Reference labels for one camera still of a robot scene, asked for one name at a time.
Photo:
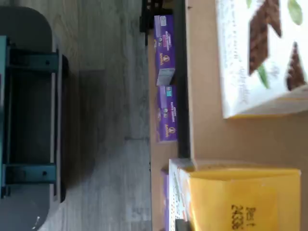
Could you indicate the purple Annie's box blue badge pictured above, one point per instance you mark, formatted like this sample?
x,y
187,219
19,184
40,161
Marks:
x,y
167,113

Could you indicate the brown lower shelf board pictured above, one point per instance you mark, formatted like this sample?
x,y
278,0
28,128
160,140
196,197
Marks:
x,y
152,154

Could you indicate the brown shelf board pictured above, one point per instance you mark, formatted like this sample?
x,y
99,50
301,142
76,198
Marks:
x,y
152,154
207,134

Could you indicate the black shelf cross beam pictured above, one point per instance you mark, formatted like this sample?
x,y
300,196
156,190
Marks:
x,y
183,84

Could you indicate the brown upper shelf board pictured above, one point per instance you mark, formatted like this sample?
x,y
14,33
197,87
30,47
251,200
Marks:
x,y
207,134

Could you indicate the purple Annie's box pink stripe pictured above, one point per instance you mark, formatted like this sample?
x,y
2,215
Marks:
x,y
164,48

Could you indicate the purple Annie's box orange stripe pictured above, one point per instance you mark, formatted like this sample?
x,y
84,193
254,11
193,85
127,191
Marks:
x,y
165,199

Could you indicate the white box chocolate picture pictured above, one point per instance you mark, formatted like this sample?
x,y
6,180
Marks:
x,y
240,60

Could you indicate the yellow box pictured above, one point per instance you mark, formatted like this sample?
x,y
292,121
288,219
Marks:
x,y
240,199

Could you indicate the teal aluminium mounting frame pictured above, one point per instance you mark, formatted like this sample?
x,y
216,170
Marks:
x,y
31,60

